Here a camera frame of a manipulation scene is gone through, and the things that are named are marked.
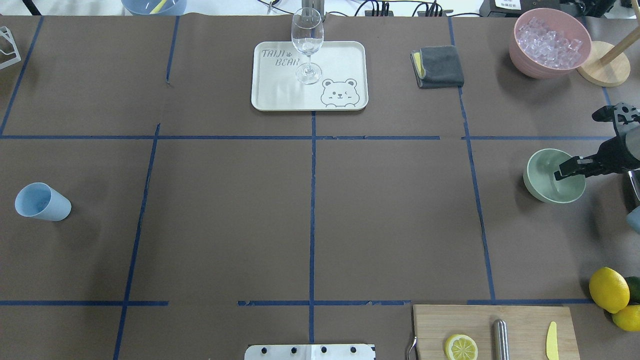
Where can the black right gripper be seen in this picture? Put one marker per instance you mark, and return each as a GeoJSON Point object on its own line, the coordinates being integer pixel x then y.
{"type": "Point", "coordinates": [621, 150]}

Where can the green bowl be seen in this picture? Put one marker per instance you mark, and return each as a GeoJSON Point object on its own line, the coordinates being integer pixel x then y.
{"type": "Point", "coordinates": [541, 183]}

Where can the light blue cup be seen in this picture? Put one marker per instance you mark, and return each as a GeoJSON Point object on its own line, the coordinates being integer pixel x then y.
{"type": "Point", "coordinates": [39, 201]}

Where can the pink bowl of ice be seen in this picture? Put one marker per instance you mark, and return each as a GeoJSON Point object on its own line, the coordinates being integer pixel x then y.
{"type": "Point", "coordinates": [548, 43]}

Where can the blue bowl with fork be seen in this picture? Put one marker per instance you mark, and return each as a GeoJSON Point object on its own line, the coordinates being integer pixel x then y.
{"type": "Point", "coordinates": [155, 7]}

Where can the wooden stand round base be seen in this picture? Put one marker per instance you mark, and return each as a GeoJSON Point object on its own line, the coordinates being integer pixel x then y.
{"type": "Point", "coordinates": [607, 65]}

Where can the green lime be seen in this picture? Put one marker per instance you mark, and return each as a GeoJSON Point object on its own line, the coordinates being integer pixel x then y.
{"type": "Point", "coordinates": [633, 284]}

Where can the yellow lemon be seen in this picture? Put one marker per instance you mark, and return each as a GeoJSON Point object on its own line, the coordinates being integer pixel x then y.
{"type": "Point", "coordinates": [628, 319]}
{"type": "Point", "coordinates": [609, 290]}

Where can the grey folded cloth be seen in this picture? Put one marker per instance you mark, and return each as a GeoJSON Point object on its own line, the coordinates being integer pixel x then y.
{"type": "Point", "coordinates": [437, 67]}

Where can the wooden cutting board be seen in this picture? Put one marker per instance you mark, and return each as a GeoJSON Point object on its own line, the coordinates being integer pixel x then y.
{"type": "Point", "coordinates": [526, 329]}

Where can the steel muddler black cap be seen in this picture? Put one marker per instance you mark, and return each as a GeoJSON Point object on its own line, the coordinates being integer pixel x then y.
{"type": "Point", "coordinates": [501, 343]}

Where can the yellow plastic knife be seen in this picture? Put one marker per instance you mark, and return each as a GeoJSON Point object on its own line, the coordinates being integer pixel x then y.
{"type": "Point", "coordinates": [551, 342]}

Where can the lemon half slice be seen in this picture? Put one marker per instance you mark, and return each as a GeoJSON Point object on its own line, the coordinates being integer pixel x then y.
{"type": "Point", "coordinates": [460, 346]}

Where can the cream bear tray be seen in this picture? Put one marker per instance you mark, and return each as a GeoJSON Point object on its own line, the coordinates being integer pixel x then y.
{"type": "Point", "coordinates": [342, 87]}

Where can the clear wine glass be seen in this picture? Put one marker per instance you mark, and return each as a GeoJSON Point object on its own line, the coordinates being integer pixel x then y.
{"type": "Point", "coordinates": [307, 36]}

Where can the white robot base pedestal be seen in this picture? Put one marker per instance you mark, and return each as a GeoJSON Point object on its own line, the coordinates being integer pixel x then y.
{"type": "Point", "coordinates": [340, 351]}

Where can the white wire cup rack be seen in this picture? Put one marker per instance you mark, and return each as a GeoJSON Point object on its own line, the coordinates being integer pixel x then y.
{"type": "Point", "coordinates": [9, 52]}

